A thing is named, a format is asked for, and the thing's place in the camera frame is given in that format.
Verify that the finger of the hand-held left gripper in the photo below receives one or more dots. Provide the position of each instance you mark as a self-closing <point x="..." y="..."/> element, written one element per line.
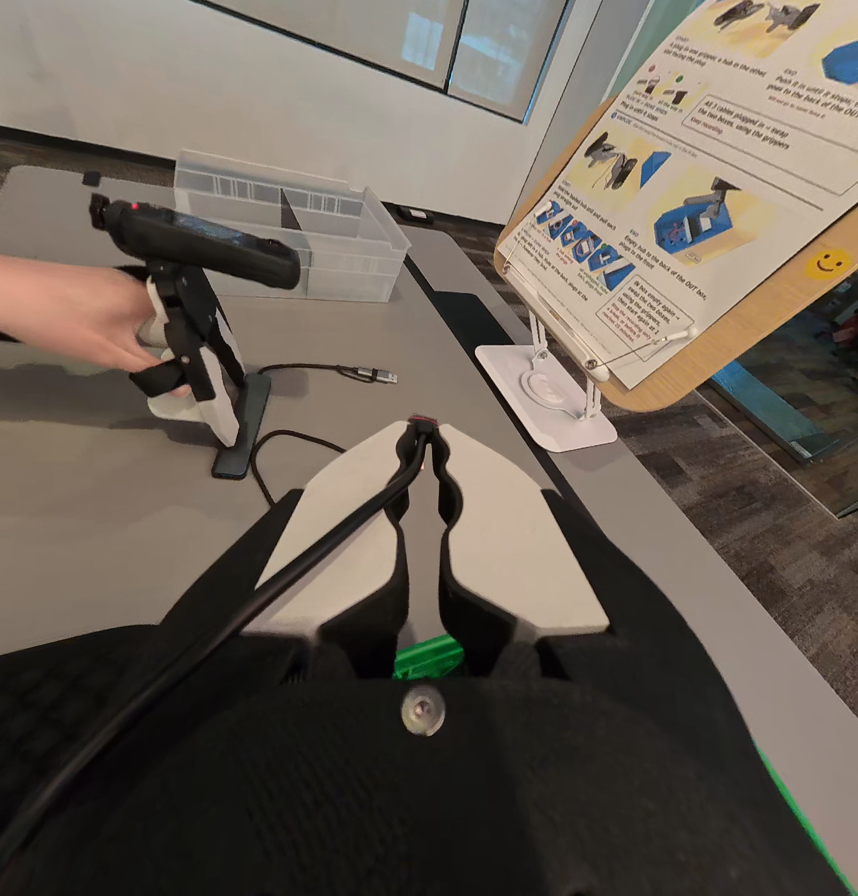
<point x="227" y="413"/>
<point x="231" y="346"/>

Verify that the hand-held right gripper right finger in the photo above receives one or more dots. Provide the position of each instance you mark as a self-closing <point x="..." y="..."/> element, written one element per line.
<point x="520" y="560"/>

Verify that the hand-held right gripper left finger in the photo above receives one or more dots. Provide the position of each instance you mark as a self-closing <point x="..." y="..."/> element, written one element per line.
<point x="345" y="581"/>

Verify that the green plastic bin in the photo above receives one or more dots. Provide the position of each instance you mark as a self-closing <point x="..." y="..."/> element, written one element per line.
<point x="429" y="658"/>

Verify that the clear plastic box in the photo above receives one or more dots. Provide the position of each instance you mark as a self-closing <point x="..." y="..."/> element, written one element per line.
<point x="345" y="252"/>

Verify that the person's left hand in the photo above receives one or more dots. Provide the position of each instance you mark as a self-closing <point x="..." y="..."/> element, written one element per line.
<point x="72" y="308"/>

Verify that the black divider plate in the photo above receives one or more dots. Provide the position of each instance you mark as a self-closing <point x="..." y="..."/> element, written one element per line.
<point x="290" y="217"/>

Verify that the large window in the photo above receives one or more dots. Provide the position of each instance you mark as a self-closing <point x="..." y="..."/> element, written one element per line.
<point x="331" y="28"/>

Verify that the black wrist rest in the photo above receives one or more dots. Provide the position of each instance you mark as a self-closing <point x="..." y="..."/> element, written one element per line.
<point x="37" y="700"/>

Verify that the yellow smiley sticker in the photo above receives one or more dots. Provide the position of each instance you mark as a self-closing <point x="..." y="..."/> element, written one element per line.
<point x="828" y="264"/>

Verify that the printed instruction sheet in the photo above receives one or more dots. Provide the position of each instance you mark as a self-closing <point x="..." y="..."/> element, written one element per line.
<point x="716" y="175"/>

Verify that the metal stand bracket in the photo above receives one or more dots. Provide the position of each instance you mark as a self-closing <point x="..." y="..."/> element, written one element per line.
<point x="537" y="336"/>

